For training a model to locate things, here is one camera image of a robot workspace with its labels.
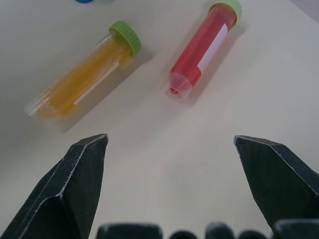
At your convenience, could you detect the blue object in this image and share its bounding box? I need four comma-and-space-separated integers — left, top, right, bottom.
74, 0, 116, 4

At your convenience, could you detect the red liquid tube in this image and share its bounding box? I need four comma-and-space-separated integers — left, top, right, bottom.
165, 0, 243, 103

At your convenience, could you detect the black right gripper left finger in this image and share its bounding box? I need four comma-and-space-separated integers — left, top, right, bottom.
0, 133, 109, 239

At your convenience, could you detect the orange liquid tube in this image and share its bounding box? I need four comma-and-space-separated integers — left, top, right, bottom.
24, 20, 142, 119

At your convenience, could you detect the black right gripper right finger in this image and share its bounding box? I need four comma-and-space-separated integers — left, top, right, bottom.
233, 135, 319, 234

